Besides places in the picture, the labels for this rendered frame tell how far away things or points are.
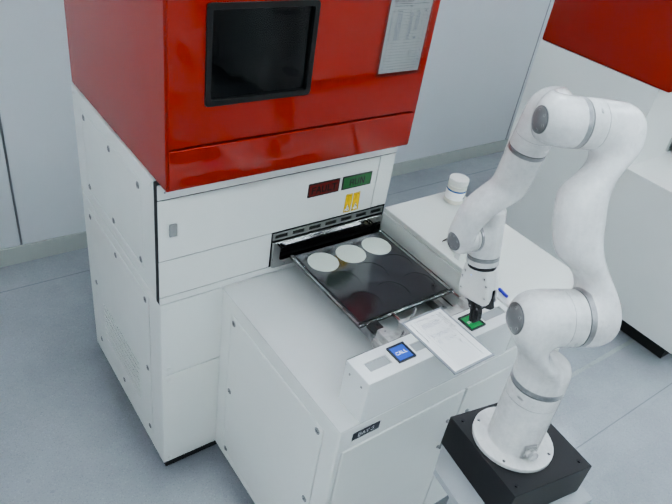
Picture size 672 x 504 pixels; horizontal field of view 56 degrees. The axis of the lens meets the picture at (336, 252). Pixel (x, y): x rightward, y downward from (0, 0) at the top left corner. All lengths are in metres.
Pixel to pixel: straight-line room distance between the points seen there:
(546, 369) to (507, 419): 0.19
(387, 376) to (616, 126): 0.76
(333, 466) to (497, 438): 0.44
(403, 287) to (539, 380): 0.68
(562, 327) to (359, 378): 0.52
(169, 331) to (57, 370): 1.00
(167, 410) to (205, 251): 0.63
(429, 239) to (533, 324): 0.86
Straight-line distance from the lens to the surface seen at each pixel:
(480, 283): 1.68
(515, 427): 1.49
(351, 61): 1.75
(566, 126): 1.26
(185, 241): 1.80
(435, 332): 1.72
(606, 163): 1.33
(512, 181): 1.52
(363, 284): 1.92
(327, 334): 1.84
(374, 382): 1.54
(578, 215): 1.30
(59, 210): 3.41
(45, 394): 2.82
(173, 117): 1.54
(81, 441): 2.64
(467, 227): 1.54
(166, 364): 2.07
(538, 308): 1.28
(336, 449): 1.66
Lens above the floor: 2.06
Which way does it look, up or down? 35 degrees down
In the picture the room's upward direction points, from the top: 10 degrees clockwise
